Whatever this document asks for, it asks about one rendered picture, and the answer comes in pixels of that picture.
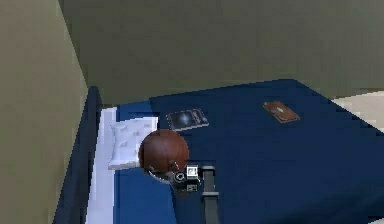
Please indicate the brown basketball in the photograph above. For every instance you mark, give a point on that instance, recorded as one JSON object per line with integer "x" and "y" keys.
{"x": 163, "y": 150}

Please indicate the blue bed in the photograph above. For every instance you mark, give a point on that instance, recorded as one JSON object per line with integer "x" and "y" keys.
{"x": 266, "y": 160}

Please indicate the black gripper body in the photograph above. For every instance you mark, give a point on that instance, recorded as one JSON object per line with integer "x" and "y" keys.
{"x": 179, "y": 177}

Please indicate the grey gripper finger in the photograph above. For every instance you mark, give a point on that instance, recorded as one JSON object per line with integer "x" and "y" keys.
{"x": 174, "y": 165}
{"x": 159, "y": 179}

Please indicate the dark grey book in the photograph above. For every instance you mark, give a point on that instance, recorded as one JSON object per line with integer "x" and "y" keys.
{"x": 186, "y": 119}

